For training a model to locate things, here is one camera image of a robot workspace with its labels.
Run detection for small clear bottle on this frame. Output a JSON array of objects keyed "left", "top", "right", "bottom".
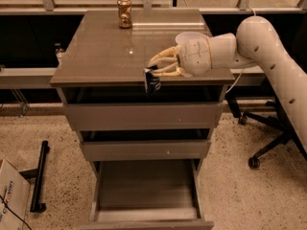
[{"left": 55, "top": 43, "right": 65, "bottom": 63}]

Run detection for white ceramic bowl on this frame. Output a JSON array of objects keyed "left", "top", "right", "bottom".
[{"left": 176, "top": 32, "right": 208, "bottom": 45}]

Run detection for grey bottom drawer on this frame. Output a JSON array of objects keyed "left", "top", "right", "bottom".
[{"left": 80, "top": 160, "right": 214, "bottom": 230}]

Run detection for black office chair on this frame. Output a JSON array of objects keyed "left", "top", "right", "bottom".
[{"left": 236, "top": 15, "right": 307, "bottom": 169}]

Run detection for black metal bar stand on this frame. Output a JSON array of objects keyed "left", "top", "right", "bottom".
[{"left": 20, "top": 140, "right": 50, "bottom": 213}]

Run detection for dark rxbar blueberry wrapper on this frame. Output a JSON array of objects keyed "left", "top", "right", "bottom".
[{"left": 144, "top": 69, "right": 161, "bottom": 97}]

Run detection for black thin cable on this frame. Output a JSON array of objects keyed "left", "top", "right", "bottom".
[{"left": 0, "top": 194, "right": 33, "bottom": 230}]

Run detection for white power cable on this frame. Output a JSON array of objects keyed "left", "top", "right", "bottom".
[{"left": 224, "top": 7, "right": 257, "bottom": 95}]

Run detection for grey middle drawer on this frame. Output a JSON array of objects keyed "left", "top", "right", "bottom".
[{"left": 81, "top": 128, "right": 210, "bottom": 161}]

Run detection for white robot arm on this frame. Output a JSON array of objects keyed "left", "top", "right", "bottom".
[{"left": 144, "top": 15, "right": 307, "bottom": 149}]

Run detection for grey drawer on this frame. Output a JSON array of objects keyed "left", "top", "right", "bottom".
[
  {"left": 80, "top": 160, "right": 214, "bottom": 230},
  {"left": 81, "top": 128, "right": 210, "bottom": 161},
  {"left": 61, "top": 84, "right": 224, "bottom": 131}
]

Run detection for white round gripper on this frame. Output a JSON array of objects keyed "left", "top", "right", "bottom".
[{"left": 148, "top": 39, "right": 211, "bottom": 78}]

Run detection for cardboard box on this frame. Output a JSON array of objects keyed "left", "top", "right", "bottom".
[{"left": 0, "top": 159, "right": 30, "bottom": 230}]

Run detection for crushed gold soda can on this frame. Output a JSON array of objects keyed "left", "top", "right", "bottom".
[{"left": 117, "top": 0, "right": 132, "bottom": 29}]

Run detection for grey top drawer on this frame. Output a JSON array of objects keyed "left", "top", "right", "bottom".
[{"left": 61, "top": 84, "right": 224, "bottom": 131}]

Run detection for grey drawer cabinet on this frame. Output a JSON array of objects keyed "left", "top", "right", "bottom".
[{"left": 51, "top": 10, "right": 234, "bottom": 167}]

